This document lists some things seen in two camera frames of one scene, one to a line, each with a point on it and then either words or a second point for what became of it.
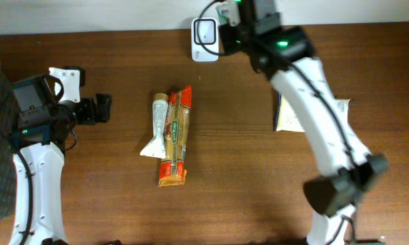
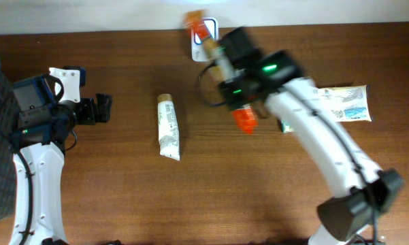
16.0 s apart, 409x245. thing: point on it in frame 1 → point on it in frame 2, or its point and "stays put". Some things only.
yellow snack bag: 285,120 → 347,103
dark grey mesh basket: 1,173 stays put
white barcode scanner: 205,39 stays put
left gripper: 92,116 stays put
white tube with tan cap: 157,146 → 169,131
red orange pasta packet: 172,169 → 221,64
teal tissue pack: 223,11 → 286,126
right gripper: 228,48 → 233,103
